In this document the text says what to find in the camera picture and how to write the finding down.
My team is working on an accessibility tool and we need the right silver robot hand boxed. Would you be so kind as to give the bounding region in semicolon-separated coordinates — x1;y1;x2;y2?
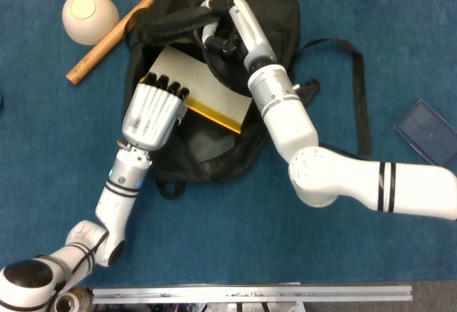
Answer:
199;0;278;72

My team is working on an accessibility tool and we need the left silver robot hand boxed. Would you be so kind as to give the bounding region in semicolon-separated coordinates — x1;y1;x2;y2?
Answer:
121;71;190;152

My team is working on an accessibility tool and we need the white and yellow book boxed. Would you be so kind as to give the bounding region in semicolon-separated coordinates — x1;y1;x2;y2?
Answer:
139;46;253;135

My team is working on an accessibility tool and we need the black fabric backpack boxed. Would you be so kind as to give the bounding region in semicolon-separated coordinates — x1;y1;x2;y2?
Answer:
123;0;372;201

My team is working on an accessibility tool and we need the wooden rolling pin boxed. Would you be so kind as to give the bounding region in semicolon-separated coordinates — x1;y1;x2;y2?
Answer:
65;0;154;86

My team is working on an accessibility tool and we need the white upturned bowl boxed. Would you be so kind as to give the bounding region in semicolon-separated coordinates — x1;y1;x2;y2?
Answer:
61;0;120;46

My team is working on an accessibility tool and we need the blue table cloth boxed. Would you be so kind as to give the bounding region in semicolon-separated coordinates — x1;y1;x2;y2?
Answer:
0;0;457;288

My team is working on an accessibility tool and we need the brown tape roll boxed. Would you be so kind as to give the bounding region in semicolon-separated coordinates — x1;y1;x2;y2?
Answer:
54;288;94;312

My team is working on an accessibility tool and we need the aluminium profile rail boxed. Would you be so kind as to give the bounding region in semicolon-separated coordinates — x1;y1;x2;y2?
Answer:
91;285;413;305

